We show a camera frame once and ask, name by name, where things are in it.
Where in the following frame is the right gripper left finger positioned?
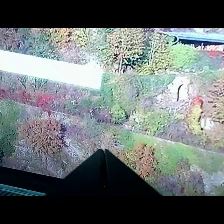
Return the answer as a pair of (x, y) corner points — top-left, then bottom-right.
(61, 148), (107, 197)

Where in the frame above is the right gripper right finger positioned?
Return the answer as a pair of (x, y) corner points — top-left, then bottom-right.
(104, 148), (162, 197)

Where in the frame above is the silver frame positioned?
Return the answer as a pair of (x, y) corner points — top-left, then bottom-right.
(0, 183), (47, 197)

